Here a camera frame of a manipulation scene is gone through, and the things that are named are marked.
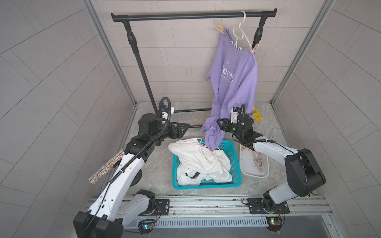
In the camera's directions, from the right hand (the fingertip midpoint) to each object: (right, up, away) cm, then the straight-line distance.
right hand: (218, 120), depth 87 cm
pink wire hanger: (-6, -16, -6) cm, 18 cm away
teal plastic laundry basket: (+5, -15, -3) cm, 16 cm away
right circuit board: (+24, -47, -19) cm, 56 cm away
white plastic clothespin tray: (+20, -25, -2) cm, 32 cm away
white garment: (-12, -22, -10) cm, 27 cm away
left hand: (-18, -1, -18) cm, 25 cm away
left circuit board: (-35, -45, -23) cm, 61 cm away
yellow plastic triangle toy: (+31, +2, +21) cm, 37 cm away
